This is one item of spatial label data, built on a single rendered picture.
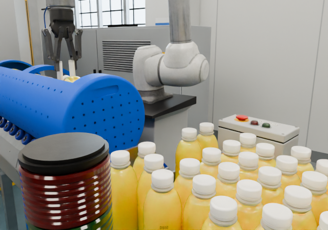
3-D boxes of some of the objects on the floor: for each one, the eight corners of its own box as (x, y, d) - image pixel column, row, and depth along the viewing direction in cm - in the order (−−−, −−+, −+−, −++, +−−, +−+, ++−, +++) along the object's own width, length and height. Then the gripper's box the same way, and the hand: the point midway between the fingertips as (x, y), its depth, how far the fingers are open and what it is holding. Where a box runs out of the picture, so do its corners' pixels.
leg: (21, 263, 173) (8, 168, 159) (25, 268, 169) (11, 172, 155) (11, 268, 170) (-4, 172, 155) (14, 274, 165) (0, 176, 151)
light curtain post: (54, 207, 232) (31, -17, 192) (57, 210, 227) (35, -19, 188) (47, 210, 227) (22, -19, 188) (50, 213, 223) (25, -20, 184)
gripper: (78, 10, 100) (83, 77, 106) (30, 7, 89) (37, 82, 95) (90, 9, 95) (93, 79, 101) (39, 5, 84) (47, 85, 89)
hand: (66, 71), depth 97 cm, fingers closed on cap, 4 cm apart
